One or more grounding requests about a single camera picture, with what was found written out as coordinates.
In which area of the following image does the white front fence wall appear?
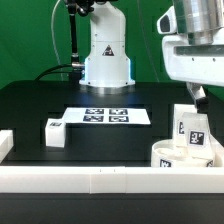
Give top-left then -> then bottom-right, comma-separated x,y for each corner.
0,166 -> 224,194

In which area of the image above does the white left fence wall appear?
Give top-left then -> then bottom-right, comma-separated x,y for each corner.
0,130 -> 14,163

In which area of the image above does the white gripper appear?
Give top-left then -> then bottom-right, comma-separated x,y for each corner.
162,33 -> 224,113

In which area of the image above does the white tag sheet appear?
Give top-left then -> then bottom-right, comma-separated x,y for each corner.
62,107 -> 151,125

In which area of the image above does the white round stool seat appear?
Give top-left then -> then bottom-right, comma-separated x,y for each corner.
151,139 -> 214,168

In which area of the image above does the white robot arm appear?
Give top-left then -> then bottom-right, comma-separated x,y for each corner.
80,0 -> 224,105

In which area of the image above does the grey cable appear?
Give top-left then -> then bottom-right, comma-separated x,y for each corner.
50,0 -> 66,81

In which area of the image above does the black cable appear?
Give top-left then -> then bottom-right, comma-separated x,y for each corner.
34,64 -> 74,82

